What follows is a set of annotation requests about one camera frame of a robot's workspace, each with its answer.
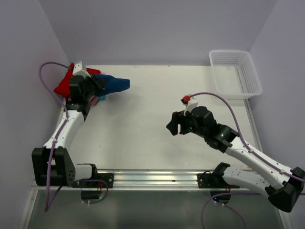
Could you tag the beige folded t shirt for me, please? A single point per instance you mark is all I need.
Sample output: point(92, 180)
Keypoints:
point(94, 101)

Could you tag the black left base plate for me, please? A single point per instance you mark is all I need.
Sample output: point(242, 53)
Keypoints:
point(96, 182)

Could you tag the aluminium front rail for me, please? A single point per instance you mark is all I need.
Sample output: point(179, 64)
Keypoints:
point(182, 179)

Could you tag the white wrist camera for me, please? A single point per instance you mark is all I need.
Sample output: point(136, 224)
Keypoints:
point(193, 103)
point(80, 69)

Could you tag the white plastic basket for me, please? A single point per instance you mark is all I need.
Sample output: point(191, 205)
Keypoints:
point(234, 74)

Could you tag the turquoise folded t shirt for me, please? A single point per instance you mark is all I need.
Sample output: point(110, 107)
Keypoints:
point(101, 98)

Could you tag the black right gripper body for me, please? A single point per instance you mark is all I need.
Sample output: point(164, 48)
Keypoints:
point(187, 125)

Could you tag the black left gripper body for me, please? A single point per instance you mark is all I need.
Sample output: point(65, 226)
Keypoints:
point(93, 88)

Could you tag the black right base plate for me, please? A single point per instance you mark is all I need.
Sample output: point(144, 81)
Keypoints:
point(211, 180)

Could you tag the dark blue t shirt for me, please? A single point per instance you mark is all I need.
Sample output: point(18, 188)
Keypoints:
point(113, 84)

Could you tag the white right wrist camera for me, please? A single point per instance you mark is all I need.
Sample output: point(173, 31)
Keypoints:
point(193, 103)

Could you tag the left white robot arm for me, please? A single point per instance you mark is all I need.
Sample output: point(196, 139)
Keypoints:
point(52, 163)

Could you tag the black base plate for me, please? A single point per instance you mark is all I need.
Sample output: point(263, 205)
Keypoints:
point(96, 182)
point(211, 180)

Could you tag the red folded t shirt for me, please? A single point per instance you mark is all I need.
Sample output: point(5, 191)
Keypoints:
point(63, 87)

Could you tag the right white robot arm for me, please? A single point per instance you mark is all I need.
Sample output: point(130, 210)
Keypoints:
point(280, 184)

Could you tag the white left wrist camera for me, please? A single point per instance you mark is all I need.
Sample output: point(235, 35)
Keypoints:
point(80, 69)

